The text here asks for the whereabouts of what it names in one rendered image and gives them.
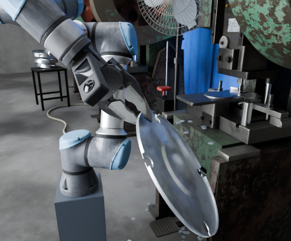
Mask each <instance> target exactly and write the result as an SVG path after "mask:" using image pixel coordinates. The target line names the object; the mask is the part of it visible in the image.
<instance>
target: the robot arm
mask: <svg viewBox="0 0 291 241"><path fill-rule="evenodd" d="M83 8H84V1H83V0H0V23H1V24H6V23H9V24H14V25H17V26H20V27H22V28H24V29H25V30H26V31H27V32H28V33H29V34H30V35H31V36H32V37H33V38H34V39H36V40H37V41H38V42H39V43H40V44H41V45H42V46H43V47H45V48H46V49H47V50H48V51H49V52H48V54H49V55H50V56H52V55H53V56H54V57H55V58H57V59H58V60H59V61H62V63H63V64H64V65H65V66H66V67H69V66H70V65H72V64H73V63H74V62H75V64H74V65H73V66H72V70H73V73H74V77H75V80H76V83H77V86H78V89H79V92H80V95H81V98H82V101H83V102H84V103H86V104H87V105H89V106H91V107H94V106H95V105H96V104H97V105H98V106H99V108H100V109H101V125H100V128H99V129H98V130H97V131H96V135H95V136H91V133H90V131H88V130H76V131H71V132H68V133H66V134H64V135H63V136H61V138H60V140H59V145H60V147H59V149H60V154H61V162H62V170H63V173H62V176H61V180H60V191H61V193H62V194H63V195H65V196H67V197H83V196H87V195H89V194H91V193H93V192H94V191H95V190H96V189H97V188H98V186H99V182H98V177H97V175H96V173H95V171H94V169H93V167H96V168H105V169H110V170H113V169H114V170H121V169H123V168H124V167H125V166H126V164H127V162H128V159H129V156H130V152H131V140H129V139H127V133H126V132H125V131H124V130H123V121H126V122H129V123H132V124H135V125H136V121H137V117H138V116H136V114H135V113H134V111H131V110H130V109H129V108H128V107H127V106H126V105H125V99H126V100H127V101H129V102H132V103H134V104H135V105H136V107H137V110H139V111H141V112H142V113H143V115H144V118H145V119H147V120H148V121H149V122H152V121H153V120H152V113H151V110H150V107H149V105H148V103H147V101H146V99H145V97H144V95H143V93H142V91H141V89H140V86H139V84H138V82H137V81H136V79H135V78H134V77H133V76H132V75H130V74H129V73H128V72H127V65H128V64H129V63H130V62H131V61H132V56H135V55H136V54H137V49H138V45H137V37H136V32H135V29H134V26H133V25H132V24H131V23H129V22H80V21H78V20H75V19H76V18H77V17H79V16H80V15H81V14H82V12H83Z"/></svg>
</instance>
